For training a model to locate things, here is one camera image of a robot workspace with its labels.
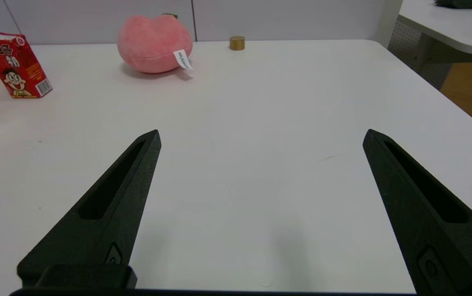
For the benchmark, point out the dark green brush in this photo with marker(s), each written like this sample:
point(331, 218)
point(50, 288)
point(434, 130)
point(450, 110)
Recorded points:
point(466, 3)

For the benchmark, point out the red milk carton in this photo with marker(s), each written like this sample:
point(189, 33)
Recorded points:
point(16, 65)

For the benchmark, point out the white side table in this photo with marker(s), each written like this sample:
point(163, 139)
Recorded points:
point(450, 28)

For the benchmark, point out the pink plush peach toy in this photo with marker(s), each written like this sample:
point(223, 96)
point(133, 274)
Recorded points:
point(153, 43)

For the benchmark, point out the small wooden cylinder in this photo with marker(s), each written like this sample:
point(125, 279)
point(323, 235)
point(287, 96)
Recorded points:
point(237, 42)

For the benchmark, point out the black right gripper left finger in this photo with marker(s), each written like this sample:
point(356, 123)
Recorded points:
point(116, 213)

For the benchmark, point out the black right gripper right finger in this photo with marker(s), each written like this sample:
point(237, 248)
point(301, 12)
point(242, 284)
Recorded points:
point(425, 222)

